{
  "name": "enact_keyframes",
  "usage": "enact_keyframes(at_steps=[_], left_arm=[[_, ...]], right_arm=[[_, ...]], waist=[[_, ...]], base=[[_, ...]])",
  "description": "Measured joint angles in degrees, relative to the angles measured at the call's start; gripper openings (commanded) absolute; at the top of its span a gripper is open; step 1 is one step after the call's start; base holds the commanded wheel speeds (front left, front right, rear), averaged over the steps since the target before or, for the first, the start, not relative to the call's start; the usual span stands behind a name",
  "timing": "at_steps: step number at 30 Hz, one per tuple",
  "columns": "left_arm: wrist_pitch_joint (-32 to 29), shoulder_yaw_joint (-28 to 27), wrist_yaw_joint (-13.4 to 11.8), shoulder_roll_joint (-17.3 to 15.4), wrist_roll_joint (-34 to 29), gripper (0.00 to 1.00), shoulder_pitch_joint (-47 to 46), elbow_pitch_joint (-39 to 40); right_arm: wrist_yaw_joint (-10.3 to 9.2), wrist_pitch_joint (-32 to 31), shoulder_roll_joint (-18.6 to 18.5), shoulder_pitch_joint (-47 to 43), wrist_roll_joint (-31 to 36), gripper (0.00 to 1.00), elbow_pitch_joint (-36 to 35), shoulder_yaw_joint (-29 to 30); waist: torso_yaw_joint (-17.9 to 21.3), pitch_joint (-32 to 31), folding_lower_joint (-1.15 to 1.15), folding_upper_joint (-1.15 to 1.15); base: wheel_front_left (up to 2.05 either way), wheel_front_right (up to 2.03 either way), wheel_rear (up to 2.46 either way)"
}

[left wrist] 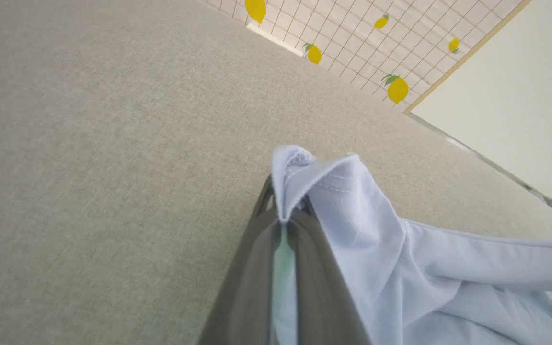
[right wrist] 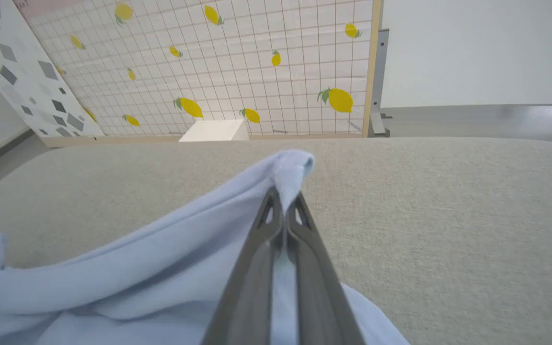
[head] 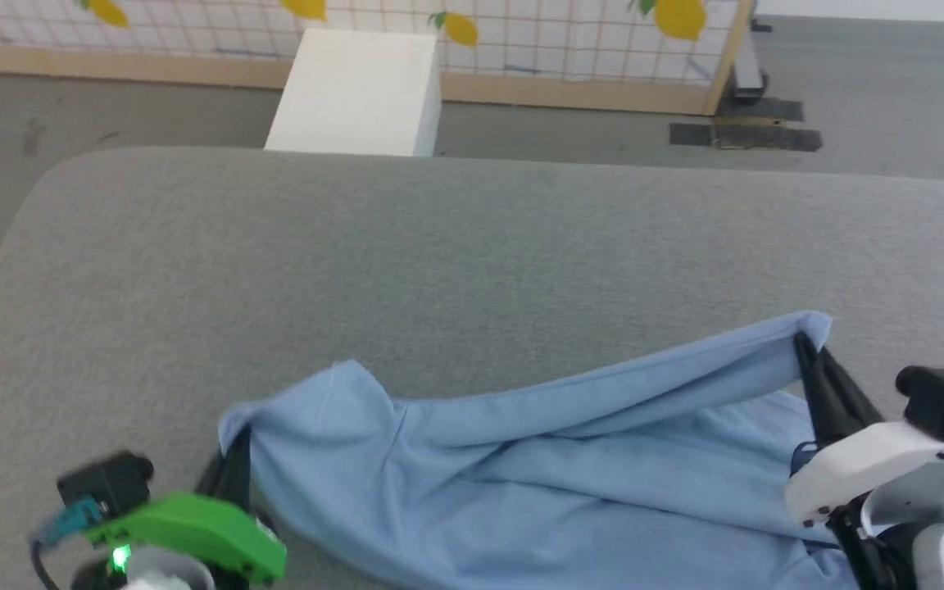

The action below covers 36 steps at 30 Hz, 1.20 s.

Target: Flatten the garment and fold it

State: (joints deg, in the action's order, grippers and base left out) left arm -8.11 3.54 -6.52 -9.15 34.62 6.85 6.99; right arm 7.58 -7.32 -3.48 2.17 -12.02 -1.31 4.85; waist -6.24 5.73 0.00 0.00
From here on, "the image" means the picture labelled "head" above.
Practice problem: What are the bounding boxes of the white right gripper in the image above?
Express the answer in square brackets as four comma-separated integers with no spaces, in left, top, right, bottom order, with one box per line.
[784,332,944,527]

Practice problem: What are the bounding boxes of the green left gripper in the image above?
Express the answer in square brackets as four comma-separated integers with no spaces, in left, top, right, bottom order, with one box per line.
[83,426,289,588]

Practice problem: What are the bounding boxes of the light blue garment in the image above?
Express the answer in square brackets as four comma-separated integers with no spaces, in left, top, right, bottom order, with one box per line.
[217,310,862,590]

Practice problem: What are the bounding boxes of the black floor mat strip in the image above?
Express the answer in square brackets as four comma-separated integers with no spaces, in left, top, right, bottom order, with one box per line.
[668,96,824,153]

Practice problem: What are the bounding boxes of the grey fabric sofa cushion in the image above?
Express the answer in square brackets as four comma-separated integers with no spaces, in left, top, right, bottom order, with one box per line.
[0,146,944,590]

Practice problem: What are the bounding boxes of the grey metal partition foot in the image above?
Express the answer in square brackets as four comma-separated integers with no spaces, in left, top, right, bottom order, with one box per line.
[730,15,772,101]

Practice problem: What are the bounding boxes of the white box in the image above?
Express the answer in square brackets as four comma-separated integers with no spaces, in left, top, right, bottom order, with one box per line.
[263,29,443,158]

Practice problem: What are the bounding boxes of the lemon print partition screen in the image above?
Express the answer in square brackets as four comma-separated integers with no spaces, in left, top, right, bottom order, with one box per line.
[0,0,758,116]

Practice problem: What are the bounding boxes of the left arm teal plug cable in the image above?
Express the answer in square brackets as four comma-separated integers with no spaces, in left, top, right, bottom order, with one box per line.
[29,498,106,590]

